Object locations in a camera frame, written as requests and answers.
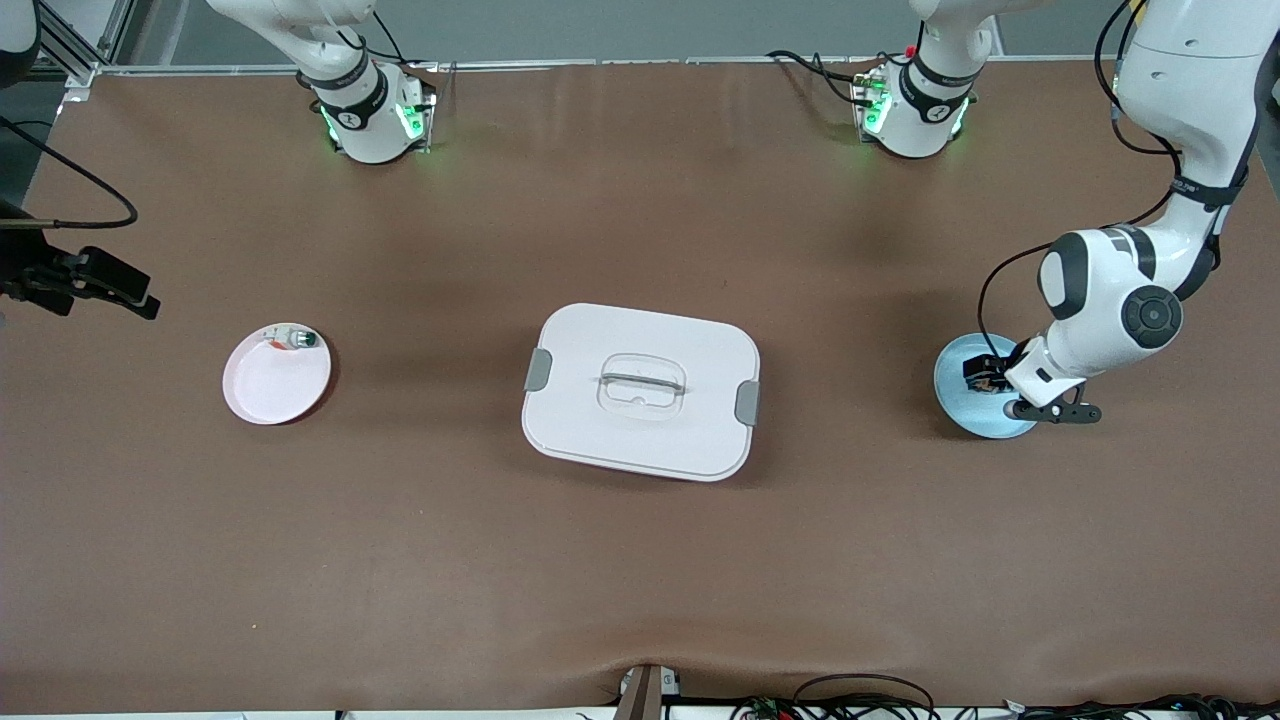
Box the black base cable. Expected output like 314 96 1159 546
340 10 411 66
766 48 906 106

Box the light blue round plate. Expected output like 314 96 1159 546
933 333 1041 440

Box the tangled black cable bundle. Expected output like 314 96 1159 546
735 673 1280 720

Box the brown camera mounting post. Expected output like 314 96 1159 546
615 662 683 720

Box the black orange push-button switch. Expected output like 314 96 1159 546
963 355 1009 396

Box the clear recessed lid handle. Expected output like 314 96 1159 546
597 353 687 421

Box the pink round plate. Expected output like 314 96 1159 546
222 322 333 426

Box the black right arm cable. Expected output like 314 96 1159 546
0 115 138 229

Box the aluminium frame profile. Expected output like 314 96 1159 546
25 0 131 91

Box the silver table edge rail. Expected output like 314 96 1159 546
60 55 1121 79

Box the white plastic storage box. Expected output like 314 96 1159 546
521 303 761 483

